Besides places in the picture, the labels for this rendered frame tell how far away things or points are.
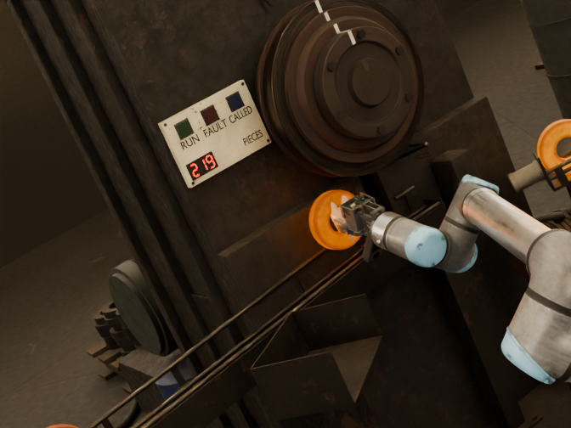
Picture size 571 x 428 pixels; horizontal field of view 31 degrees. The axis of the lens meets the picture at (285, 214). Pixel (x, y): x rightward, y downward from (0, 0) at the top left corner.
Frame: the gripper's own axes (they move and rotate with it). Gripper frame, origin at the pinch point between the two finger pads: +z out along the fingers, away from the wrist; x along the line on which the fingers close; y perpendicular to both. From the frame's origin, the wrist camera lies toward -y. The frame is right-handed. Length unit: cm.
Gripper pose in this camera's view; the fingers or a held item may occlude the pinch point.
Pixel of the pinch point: (334, 213)
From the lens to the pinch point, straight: 263.4
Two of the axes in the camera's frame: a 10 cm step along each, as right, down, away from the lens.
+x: -7.8, 4.7, -4.2
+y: -2.4, -8.4, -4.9
